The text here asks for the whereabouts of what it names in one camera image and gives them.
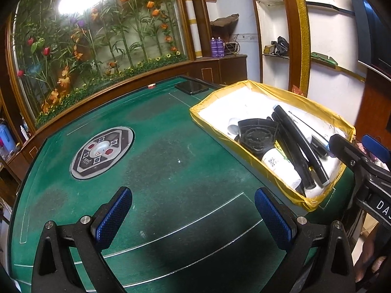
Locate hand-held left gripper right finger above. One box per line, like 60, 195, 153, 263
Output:
254, 188, 358, 293

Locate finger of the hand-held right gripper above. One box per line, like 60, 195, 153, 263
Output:
329, 134, 391, 197
362, 134, 391, 163

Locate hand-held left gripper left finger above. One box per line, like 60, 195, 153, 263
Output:
31, 186, 133, 293

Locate blue and white pen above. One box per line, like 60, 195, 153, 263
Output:
311, 136, 335, 157

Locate long black tube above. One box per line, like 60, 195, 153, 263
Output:
273, 105, 331, 186

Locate black tube with gold ring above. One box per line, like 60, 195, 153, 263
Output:
271, 114, 316, 190

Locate white bottle with grey cap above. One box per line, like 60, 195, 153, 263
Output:
261, 148, 301, 190

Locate white box with yellow rim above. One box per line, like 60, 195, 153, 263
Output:
189, 80, 356, 212

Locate person's right hand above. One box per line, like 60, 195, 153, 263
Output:
356, 230, 387, 281

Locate thin black rod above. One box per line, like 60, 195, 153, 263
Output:
289, 111, 333, 147

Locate black triangular plastic base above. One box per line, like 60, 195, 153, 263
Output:
238, 117, 280, 160

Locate green flat item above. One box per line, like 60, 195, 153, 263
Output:
311, 52, 339, 66

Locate small white plastic piece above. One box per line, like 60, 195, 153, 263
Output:
227, 117, 242, 137

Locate wooden shelf unit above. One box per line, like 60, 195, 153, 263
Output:
0, 98, 37, 190

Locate gold arch pillar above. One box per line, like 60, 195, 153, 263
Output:
278, 0, 311, 95

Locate blue water bottle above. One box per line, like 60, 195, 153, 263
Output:
0, 124, 16, 150

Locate low wooden cabinet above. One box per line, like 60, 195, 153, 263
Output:
195, 54, 248, 84

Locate black phone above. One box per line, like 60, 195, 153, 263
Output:
175, 80, 210, 96

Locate artificial flower display window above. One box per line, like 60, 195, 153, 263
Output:
9, 0, 196, 129

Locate white column with gold bands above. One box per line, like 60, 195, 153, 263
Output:
185, 0, 204, 59

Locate wall television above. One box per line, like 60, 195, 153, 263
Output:
345, 0, 391, 77

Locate black strap bundle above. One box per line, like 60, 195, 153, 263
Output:
273, 36, 290, 57

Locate black wall shelf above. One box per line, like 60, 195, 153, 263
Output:
305, 0, 356, 16

